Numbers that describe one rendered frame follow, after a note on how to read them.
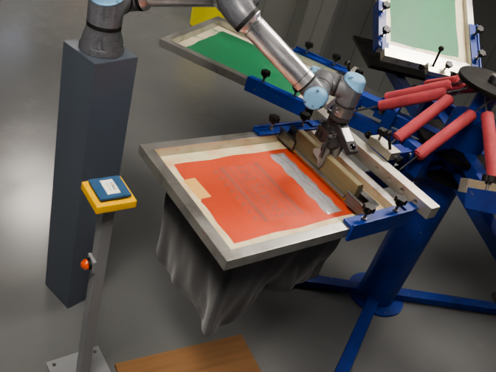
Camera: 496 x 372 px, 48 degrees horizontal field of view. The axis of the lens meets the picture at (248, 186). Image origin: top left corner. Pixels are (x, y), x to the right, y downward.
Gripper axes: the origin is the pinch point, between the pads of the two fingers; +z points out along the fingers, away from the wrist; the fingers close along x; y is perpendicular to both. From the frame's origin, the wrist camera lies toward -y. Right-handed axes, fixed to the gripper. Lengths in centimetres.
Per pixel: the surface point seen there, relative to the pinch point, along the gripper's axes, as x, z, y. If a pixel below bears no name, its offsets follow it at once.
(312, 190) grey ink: 8.5, 5.7, -5.7
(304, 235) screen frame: 30.8, 2.7, -27.4
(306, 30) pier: -247, 75, 283
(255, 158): 18.8, 6.2, 17.1
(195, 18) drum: -157, 92, 345
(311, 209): 16.0, 6.2, -14.4
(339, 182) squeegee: 1.6, 0.1, -10.3
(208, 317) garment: 52, 40, -20
